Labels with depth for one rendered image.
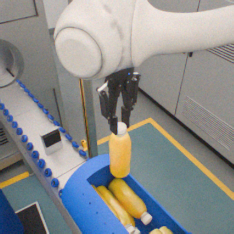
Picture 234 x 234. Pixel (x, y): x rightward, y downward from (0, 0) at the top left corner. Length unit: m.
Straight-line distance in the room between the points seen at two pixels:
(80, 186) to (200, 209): 1.57
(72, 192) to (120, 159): 0.24
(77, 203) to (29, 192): 1.54
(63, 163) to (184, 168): 1.48
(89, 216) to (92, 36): 0.65
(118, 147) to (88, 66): 0.44
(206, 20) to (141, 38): 0.09
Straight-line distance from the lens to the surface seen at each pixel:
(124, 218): 0.94
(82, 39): 0.31
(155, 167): 2.45
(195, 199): 2.34
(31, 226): 2.07
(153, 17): 0.36
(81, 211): 0.87
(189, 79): 2.52
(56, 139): 1.30
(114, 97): 0.61
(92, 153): 1.83
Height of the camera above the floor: 1.94
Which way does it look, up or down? 42 degrees down
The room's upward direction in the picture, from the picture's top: straight up
